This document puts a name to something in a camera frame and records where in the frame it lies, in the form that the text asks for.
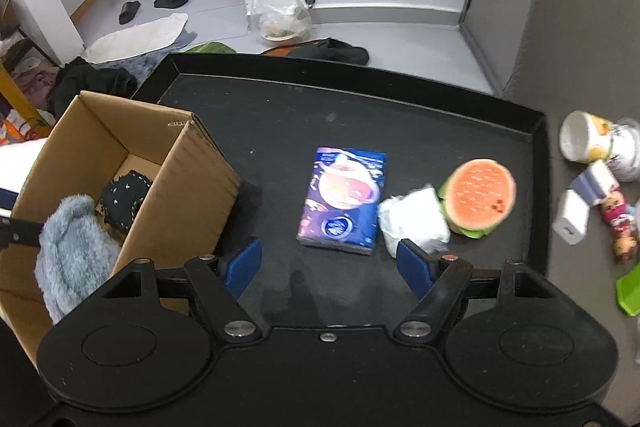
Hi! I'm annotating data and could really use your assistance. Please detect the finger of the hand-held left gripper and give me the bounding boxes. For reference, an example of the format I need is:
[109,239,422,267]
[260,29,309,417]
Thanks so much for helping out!
[0,216,43,251]

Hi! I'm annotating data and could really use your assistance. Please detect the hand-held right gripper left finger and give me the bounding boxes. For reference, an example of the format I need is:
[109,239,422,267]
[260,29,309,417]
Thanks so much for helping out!
[102,236,263,348]

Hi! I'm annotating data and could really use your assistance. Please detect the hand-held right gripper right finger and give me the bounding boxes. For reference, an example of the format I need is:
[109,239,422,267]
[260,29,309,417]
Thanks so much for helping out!
[394,238,553,348]

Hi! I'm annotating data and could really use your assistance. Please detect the white wrapper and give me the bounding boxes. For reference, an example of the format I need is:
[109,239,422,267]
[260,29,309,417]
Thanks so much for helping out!
[377,186,452,258]

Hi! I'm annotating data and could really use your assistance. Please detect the blue-grey plush toy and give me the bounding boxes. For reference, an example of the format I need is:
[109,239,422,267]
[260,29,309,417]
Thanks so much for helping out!
[35,194,122,325]

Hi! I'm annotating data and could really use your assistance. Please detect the brown cardboard box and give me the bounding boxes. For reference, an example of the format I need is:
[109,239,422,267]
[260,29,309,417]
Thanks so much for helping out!
[0,90,242,368]

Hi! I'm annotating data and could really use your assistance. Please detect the black beaded pouch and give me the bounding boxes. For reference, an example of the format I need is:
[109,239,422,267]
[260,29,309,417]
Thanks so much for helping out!
[96,168,153,230]

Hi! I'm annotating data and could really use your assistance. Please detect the black shallow tray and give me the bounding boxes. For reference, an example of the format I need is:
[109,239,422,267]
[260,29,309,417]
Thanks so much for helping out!
[131,52,551,328]

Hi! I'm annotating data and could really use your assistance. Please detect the watermelon plush toy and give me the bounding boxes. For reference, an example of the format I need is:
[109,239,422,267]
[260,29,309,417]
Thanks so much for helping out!
[437,158,517,240]

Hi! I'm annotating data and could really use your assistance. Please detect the pink patterned cloth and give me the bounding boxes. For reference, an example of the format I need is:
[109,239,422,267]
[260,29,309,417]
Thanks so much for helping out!
[12,67,58,108]

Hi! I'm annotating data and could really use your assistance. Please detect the white charger adapter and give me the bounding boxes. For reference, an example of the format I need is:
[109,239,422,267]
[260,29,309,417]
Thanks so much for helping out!
[552,190,591,247]

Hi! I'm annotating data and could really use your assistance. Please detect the black clothing pile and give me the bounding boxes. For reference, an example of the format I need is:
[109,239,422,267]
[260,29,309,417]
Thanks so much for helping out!
[50,56,138,113]

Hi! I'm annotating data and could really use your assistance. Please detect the small white purple block toy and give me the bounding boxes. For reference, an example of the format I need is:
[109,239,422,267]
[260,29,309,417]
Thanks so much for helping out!
[570,160,621,207]

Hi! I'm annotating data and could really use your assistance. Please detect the blue-grey fuzzy rug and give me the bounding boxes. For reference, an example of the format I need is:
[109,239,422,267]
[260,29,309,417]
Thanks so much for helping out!
[97,27,198,83]

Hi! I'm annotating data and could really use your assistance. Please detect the white printed paper cup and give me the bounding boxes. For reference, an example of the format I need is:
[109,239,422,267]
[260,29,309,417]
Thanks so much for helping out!
[559,110,640,183]

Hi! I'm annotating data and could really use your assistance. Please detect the small pink doll figurine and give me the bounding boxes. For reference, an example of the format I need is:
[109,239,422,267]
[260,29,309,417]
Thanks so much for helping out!
[600,190,637,228]

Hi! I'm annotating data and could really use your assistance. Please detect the small green box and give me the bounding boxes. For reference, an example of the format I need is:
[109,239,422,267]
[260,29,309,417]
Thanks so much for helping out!
[615,267,640,318]

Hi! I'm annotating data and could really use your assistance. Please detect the green leaf cushion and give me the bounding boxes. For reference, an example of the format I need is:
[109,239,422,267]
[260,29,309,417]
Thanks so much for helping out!
[137,40,236,88]

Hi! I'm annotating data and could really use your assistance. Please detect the black sandals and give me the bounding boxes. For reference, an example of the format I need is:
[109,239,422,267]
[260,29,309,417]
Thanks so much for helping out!
[285,38,370,65]

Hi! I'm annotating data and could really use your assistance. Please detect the white floor mat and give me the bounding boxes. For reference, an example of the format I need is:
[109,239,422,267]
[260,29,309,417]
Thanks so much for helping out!
[84,12,190,64]

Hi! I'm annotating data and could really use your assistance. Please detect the plastic bag with bowl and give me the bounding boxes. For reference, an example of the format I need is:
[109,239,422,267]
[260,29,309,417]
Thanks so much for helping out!
[250,0,313,43]

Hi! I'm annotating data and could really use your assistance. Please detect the grey leather chair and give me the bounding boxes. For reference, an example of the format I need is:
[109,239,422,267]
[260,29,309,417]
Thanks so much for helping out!
[502,0,640,408]

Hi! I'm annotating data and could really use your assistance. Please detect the yellow wooden frame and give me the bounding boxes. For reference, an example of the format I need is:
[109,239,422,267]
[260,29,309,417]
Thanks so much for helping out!
[0,0,56,128]

